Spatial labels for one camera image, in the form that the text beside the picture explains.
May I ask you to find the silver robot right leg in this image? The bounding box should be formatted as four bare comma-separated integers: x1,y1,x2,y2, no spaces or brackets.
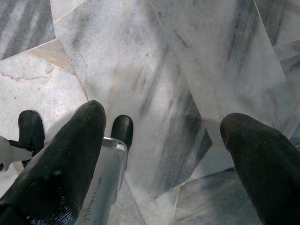
76,137,128,225

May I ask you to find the black robot right foot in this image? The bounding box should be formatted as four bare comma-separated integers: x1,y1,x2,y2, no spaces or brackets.
111,114,134,171

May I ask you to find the black robot foot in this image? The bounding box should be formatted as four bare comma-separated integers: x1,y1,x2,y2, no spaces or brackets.
111,114,134,171
18,110,45,168

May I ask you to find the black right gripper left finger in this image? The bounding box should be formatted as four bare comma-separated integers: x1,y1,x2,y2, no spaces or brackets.
0,100,107,225

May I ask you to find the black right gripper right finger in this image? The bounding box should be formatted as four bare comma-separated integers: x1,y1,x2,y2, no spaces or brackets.
220,112,300,225

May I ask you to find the black robot left foot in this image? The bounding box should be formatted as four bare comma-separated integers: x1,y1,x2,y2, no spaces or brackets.
18,110,45,168

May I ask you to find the white robot left leg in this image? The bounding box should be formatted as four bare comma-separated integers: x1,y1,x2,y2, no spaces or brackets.
0,135,36,173

